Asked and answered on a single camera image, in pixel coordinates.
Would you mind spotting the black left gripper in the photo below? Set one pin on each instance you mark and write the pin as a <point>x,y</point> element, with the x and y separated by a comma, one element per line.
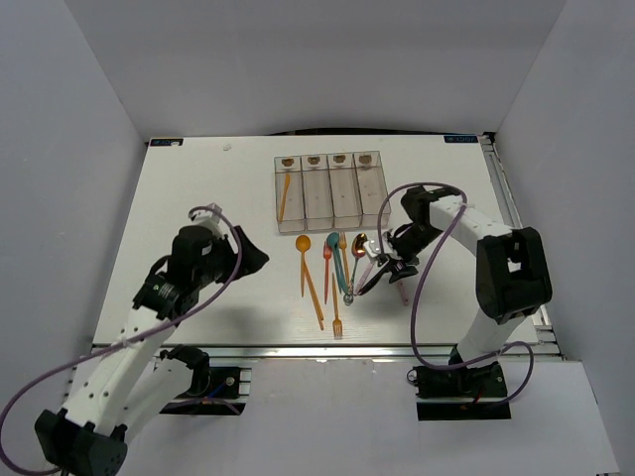
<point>252,257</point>

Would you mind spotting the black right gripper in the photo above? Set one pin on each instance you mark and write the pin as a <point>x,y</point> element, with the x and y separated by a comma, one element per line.
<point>401,270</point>

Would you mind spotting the black plastic knife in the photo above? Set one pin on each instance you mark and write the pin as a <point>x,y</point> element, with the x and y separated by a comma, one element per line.
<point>371,283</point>

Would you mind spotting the iridescent rainbow metal spoon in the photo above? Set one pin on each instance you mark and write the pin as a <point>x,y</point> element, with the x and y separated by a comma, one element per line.
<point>357,251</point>

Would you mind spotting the pink-handled metal spoon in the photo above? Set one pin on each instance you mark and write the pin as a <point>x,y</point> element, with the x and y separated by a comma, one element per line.
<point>403,293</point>

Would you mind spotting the orange plastic knife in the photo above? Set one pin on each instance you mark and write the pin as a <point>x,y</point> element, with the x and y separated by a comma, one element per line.
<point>283,200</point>

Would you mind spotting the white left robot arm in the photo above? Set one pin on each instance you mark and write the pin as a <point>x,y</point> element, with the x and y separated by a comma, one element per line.
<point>135,379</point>

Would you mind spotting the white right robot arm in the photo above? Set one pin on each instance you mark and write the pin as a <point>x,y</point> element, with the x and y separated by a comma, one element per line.
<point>443,210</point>

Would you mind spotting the teal plastic knife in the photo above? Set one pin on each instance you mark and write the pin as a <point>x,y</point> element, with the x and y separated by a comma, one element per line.
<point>343,286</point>

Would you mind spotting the orange plastic spoon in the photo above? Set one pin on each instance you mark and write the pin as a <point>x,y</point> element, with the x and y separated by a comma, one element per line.
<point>303,244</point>

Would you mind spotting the yellow-orange fork near organizer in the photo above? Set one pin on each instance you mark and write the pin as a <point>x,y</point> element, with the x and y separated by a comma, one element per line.
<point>342,242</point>

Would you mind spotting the orange plastic chopstick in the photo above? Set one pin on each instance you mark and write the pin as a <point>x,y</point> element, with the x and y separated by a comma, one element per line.
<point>314,297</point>

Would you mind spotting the teal plastic spoon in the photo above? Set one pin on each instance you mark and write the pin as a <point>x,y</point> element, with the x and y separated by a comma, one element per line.
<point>332,241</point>

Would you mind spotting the red-orange plastic fork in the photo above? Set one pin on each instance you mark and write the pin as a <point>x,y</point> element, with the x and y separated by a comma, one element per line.
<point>326,253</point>

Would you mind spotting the yellow-orange fork near edge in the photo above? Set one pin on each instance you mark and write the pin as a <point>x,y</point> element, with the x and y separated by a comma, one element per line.
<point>336,323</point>

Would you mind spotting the clear four-compartment utensil organizer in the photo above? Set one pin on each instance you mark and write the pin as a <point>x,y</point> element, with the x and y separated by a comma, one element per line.
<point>335,191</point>

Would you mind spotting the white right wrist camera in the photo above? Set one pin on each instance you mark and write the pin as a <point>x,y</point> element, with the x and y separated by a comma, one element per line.
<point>373,252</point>

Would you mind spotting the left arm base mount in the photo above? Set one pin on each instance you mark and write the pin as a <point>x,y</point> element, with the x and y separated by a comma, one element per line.
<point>214,390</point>

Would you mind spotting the aluminium table edge rail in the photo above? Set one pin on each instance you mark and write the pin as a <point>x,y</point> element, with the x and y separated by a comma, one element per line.
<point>549,349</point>

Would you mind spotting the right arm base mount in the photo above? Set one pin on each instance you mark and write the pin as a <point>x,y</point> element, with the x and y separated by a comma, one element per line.
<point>460,391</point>

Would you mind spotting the aluminium side rail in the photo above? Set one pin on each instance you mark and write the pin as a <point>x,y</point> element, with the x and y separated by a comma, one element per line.
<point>512,283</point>

